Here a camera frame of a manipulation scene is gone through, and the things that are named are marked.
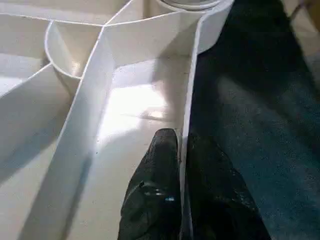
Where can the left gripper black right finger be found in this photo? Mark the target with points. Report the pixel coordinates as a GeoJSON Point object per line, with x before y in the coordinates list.
{"type": "Point", "coordinates": [217, 200]}

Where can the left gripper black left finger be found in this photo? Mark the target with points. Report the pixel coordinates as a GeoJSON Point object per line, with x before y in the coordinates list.
{"type": "Point", "coordinates": [155, 195]}

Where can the white plastic table top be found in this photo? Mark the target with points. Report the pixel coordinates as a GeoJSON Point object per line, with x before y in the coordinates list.
{"type": "Point", "coordinates": [75, 125]}

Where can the white plastic table leg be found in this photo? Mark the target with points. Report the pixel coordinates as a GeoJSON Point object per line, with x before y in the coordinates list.
{"type": "Point", "coordinates": [190, 3]}

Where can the black work mat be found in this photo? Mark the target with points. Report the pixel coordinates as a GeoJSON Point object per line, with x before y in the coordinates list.
{"type": "Point", "coordinates": [262, 125]}

